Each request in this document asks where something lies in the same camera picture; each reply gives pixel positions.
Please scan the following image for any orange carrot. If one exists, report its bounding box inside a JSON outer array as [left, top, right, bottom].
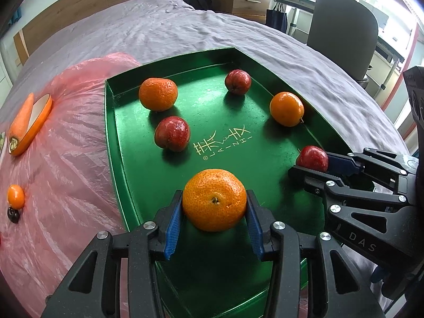
[[9, 93, 35, 149]]

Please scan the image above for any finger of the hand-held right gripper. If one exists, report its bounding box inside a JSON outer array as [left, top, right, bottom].
[[288, 166, 410, 214], [326, 148, 419, 176]]

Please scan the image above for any dark shopping bag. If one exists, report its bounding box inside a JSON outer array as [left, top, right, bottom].
[[266, 3, 288, 33]]

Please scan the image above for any small red apple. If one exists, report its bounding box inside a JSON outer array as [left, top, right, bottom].
[[154, 116, 191, 153], [224, 69, 252, 95], [296, 145, 329, 173]]

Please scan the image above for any bed with purple sheet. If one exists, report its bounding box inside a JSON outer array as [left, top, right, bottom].
[[0, 0, 411, 318]]

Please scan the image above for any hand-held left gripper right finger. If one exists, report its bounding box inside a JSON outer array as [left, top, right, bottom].
[[246, 190, 386, 318]]

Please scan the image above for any grey office chair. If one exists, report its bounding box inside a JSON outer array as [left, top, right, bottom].
[[306, 0, 380, 90]]

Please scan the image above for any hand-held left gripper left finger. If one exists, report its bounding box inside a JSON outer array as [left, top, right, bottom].
[[40, 189, 184, 318]]

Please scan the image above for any pink plastic sheet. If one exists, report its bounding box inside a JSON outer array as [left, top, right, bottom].
[[0, 52, 143, 318]]

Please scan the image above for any orange mandarin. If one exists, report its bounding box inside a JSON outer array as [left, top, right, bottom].
[[269, 92, 305, 127], [138, 77, 179, 112], [182, 169, 248, 232], [7, 185, 25, 209]]

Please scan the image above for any wooden headboard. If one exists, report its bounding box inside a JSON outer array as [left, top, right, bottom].
[[13, 0, 161, 65]]

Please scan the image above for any orange oval dish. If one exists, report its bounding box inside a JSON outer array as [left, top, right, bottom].
[[9, 94, 54, 157]]

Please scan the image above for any green metal tray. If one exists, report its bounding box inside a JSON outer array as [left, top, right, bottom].
[[104, 46, 376, 318]]

